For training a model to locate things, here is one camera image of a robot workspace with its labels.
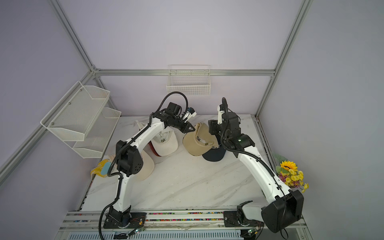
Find white wire wall basket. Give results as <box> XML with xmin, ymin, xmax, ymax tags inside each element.
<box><xmin>166</xmin><ymin>65</ymin><xmax>211</xmax><ymax>96</ymax></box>

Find white baseball cap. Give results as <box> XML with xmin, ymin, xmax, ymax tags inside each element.
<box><xmin>134</xmin><ymin>120</ymin><xmax>179</xmax><ymax>157</ymax></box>

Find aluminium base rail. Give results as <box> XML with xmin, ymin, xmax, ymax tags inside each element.
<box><xmin>58</xmin><ymin>207</ymin><xmax>308</xmax><ymax>233</ymax></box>

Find dark red baseball cap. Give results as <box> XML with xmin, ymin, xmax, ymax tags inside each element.
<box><xmin>148</xmin><ymin>142</ymin><xmax>160</xmax><ymax>157</ymax></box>

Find dark navy baseball cap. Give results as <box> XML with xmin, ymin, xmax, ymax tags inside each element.
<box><xmin>202</xmin><ymin>146</ymin><xmax>226</xmax><ymax>162</ymax></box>

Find aluminium frame rails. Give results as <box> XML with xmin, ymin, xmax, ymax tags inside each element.
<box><xmin>1</xmin><ymin>1</ymin><xmax>313</xmax><ymax>186</ymax></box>

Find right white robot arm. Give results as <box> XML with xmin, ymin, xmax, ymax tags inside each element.
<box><xmin>209</xmin><ymin>111</ymin><xmax>304</xmax><ymax>233</ymax></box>

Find yellow object behind arm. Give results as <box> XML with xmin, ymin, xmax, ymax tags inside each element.
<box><xmin>91</xmin><ymin>159</ymin><xmax>110</xmax><ymax>178</ymax></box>

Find beige baseball cap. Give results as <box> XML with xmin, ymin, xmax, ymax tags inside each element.
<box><xmin>135</xmin><ymin>150</ymin><xmax>155</xmax><ymax>182</ymax></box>

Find khaki tan baseball cap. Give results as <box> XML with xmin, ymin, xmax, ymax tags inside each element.
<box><xmin>183</xmin><ymin>123</ymin><xmax>219</xmax><ymax>157</ymax></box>

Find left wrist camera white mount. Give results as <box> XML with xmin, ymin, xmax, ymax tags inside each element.
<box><xmin>183</xmin><ymin>107</ymin><xmax>197</xmax><ymax>121</ymax></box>

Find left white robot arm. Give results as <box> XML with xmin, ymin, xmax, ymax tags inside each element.
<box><xmin>102</xmin><ymin>103</ymin><xmax>197</xmax><ymax>228</ymax></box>

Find white mesh two-tier shelf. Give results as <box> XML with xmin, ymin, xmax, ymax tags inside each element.
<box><xmin>41</xmin><ymin>82</ymin><xmax>121</xmax><ymax>159</ymax></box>

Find sunflower bouquet in vase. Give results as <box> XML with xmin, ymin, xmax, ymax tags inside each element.
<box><xmin>273</xmin><ymin>154</ymin><xmax>309</xmax><ymax>193</ymax></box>

